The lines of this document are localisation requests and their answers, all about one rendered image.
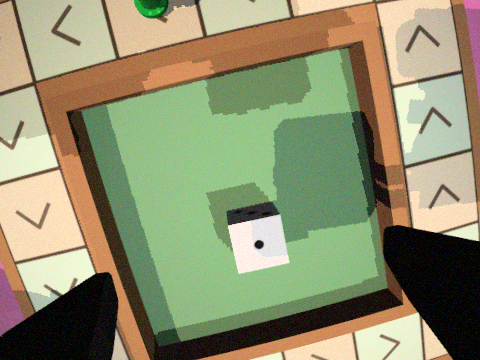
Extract white die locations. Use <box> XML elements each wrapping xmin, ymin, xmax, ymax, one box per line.
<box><xmin>227</xmin><ymin>201</ymin><xmax>289</xmax><ymax>273</ymax></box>

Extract green game pawn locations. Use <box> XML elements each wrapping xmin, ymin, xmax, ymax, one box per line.
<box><xmin>133</xmin><ymin>0</ymin><xmax>169</xmax><ymax>19</ymax></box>

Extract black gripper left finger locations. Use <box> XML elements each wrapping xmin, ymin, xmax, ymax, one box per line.
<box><xmin>0</xmin><ymin>272</ymin><xmax>119</xmax><ymax>360</ymax></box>

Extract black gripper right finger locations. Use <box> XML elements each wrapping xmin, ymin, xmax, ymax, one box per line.
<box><xmin>383</xmin><ymin>225</ymin><xmax>480</xmax><ymax>360</ymax></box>

